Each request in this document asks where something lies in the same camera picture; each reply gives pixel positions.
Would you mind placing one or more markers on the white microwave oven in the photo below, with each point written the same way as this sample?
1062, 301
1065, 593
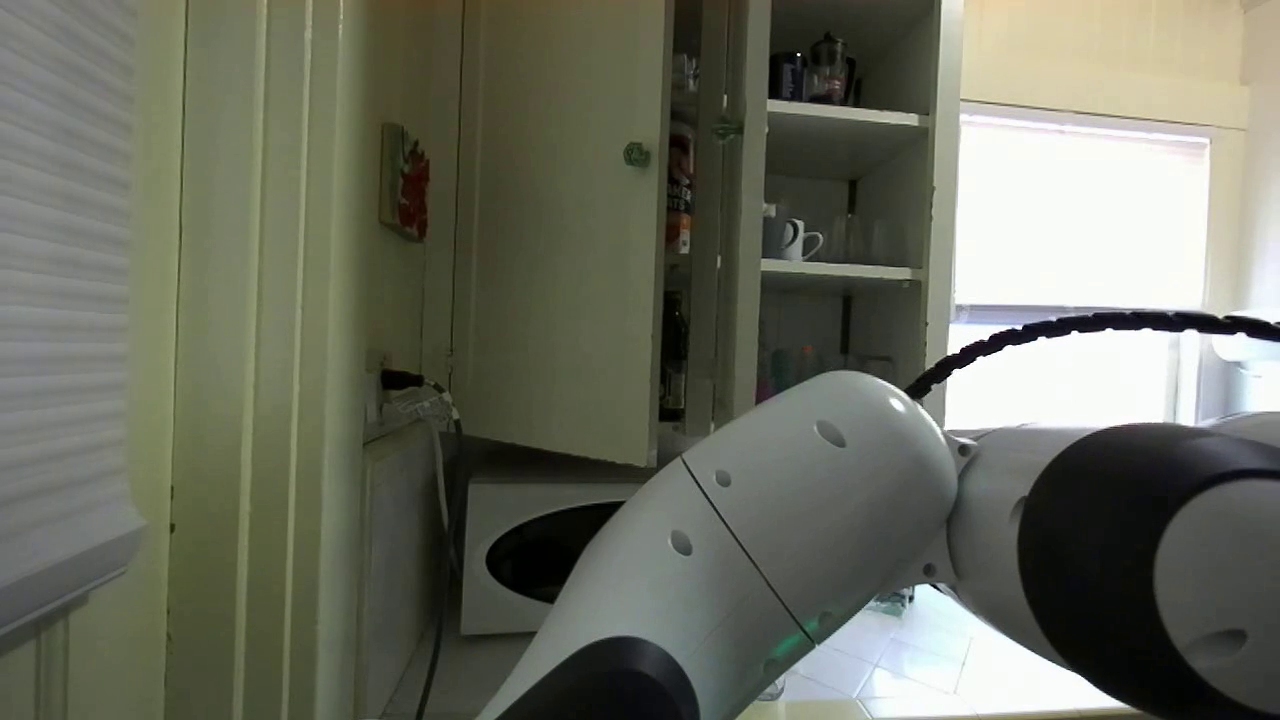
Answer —
523, 538

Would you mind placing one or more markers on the white window blind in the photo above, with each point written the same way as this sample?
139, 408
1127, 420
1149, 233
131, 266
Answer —
1071, 213

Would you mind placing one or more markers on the cream upper cabinet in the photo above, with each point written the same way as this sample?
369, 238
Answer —
878, 177

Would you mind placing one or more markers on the cream upper cabinet door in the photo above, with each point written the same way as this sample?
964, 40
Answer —
561, 218

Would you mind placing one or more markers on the dark teapot on shelf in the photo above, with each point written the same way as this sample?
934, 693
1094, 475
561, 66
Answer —
816, 73

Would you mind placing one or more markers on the red wall item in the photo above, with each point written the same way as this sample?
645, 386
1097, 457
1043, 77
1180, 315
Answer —
406, 181

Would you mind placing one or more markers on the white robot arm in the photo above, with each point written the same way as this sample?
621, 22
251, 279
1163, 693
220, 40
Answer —
1136, 558

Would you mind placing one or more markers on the white mug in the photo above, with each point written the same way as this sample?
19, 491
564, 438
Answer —
790, 238

